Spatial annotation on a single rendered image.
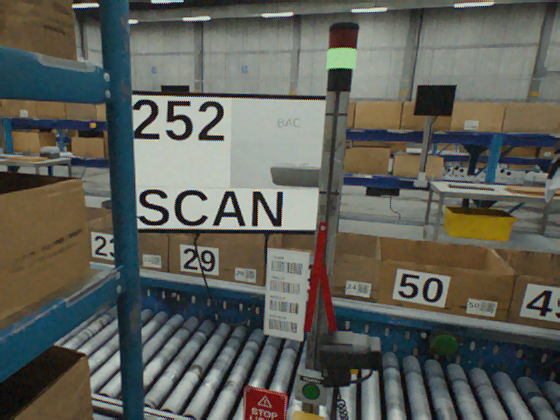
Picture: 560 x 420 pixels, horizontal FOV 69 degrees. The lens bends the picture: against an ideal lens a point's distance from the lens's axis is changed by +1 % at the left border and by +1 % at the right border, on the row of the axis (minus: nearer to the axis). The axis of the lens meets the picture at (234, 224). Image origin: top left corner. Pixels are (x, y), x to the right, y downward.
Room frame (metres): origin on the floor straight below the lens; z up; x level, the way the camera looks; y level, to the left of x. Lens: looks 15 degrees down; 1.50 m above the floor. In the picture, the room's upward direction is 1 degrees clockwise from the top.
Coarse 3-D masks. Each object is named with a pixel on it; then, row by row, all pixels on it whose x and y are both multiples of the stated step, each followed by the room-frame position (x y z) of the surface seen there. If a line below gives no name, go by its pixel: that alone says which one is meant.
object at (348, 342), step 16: (320, 336) 0.74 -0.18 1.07; (336, 336) 0.72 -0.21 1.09; (352, 336) 0.71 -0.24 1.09; (368, 336) 0.71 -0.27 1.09; (320, 352) 0.69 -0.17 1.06; (336, 352) 0.68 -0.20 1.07; (352, 352) 0.67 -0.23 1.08; (368, 352) 0.67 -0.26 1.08; (336, 368) 0.69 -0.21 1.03; (352, 368) 0.68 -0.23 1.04; (368, 368) 0.67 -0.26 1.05; (336, 384) 0.69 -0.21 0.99
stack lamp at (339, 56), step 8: (336, 32) 0.75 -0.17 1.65; (344, 32) 0.75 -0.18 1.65; (352, 32) 0.75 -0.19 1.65; (336, 40) 0.75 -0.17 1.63; (344, 40) 0.75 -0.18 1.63; (352, 40) 0.75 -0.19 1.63; (328, 48) 0.77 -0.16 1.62; (336, 48) 0.75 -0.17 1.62; (344, 48) 0.75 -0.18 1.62; (352, 48) 0.75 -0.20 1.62; (328, 56) 0.77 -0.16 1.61; (336, 56) 0.75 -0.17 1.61; (344, 56) 0.75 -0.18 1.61; (352, 56) 0.75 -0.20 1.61; (328, 64) 0.77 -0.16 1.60; (336, 64) 0.75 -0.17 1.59; (344, 64) 0.75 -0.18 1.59; (352, 64) 0.75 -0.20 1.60
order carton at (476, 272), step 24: (384, 240) 1.55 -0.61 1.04; (408, 240) 1.53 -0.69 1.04; (384, 264) 1.28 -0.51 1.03; (408, 264) 1.26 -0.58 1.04; (432, 264) 1.50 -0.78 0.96; (456, 264) 1.47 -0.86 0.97; (480, 264) 1.45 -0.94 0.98; (504, 264) 1.27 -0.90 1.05; (384, 288) 1.28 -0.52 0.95; (456, 288) 1.21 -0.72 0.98; (480, 288) 1.19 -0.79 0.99; (504, 288) 1.18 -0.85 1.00; (456, 312) 1.21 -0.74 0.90; (504, 312) 1.17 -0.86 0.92
